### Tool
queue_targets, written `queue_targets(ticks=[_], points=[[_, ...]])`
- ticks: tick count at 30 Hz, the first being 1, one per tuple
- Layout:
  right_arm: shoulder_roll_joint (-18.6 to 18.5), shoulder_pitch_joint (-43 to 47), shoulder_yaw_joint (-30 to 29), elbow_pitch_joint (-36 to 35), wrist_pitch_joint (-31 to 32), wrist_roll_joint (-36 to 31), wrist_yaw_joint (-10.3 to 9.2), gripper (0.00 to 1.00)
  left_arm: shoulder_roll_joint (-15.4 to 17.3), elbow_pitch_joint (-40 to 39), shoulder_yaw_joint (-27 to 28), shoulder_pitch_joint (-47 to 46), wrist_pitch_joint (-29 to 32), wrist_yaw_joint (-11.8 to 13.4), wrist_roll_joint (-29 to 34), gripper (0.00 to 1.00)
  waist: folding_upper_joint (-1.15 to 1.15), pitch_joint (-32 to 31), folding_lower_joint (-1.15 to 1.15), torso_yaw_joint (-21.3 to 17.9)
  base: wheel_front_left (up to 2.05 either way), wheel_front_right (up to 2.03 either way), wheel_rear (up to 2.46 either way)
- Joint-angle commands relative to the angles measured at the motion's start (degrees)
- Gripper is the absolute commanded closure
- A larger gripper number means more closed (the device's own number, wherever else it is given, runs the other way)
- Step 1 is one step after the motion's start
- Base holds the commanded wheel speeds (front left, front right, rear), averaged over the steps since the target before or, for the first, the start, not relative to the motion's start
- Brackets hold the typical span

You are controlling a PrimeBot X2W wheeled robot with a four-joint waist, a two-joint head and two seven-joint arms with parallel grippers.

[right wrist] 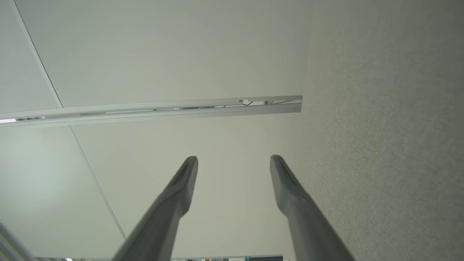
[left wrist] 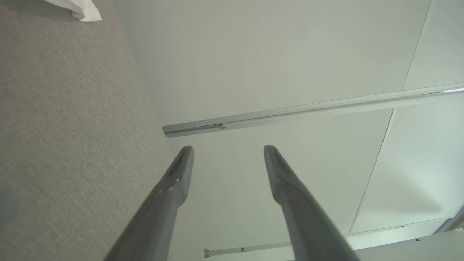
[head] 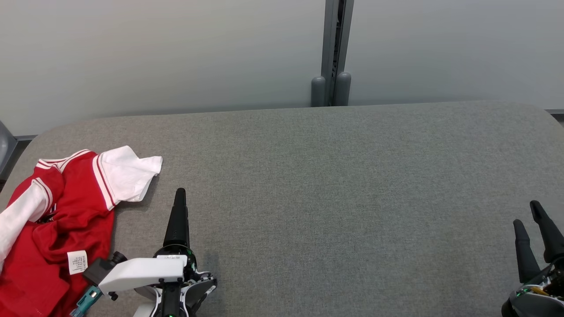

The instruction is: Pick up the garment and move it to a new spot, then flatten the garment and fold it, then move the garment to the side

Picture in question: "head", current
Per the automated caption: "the grey metal partition post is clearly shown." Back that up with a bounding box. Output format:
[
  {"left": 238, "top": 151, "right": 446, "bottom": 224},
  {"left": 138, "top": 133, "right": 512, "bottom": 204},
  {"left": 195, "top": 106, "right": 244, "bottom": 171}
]
[{"left": 321, "top": 0, "right": 355, "bottom": 107}]

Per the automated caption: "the grey curved panel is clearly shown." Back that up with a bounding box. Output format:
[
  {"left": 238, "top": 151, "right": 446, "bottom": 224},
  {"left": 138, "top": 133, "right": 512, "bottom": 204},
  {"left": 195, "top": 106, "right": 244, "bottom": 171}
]
[{"left": 0, "top": 121, "right": 18, "bottom": 179}]

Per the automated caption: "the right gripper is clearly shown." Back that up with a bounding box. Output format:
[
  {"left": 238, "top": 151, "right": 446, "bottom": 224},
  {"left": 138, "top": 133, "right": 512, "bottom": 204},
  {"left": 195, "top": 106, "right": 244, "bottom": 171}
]
[{"left": 502, "top": 200, "right": 564, "bottom": 317}]

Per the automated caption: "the red and white jacket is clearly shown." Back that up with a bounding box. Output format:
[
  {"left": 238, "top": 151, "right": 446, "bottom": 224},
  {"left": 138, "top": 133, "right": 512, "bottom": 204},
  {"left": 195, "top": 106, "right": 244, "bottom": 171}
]
[{"left": 0, "top": 145, "right": 163, "bottom": 317}]

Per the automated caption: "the grey cylindrical post foot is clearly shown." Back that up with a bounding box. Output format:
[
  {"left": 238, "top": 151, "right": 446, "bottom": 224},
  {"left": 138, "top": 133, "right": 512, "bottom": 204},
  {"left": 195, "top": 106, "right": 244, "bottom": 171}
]
[
  {"left": 333, "top": 72, "right": 352, "bottom": 107},
  {"left": 311, "top": 76, "right": 327, "bottom": 108}
]

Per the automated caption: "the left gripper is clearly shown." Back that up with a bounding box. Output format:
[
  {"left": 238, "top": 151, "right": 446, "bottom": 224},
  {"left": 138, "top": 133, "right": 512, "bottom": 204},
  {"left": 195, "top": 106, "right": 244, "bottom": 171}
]
[{"left": 154, "top": 188, "right": 217, "bottom": 317}]

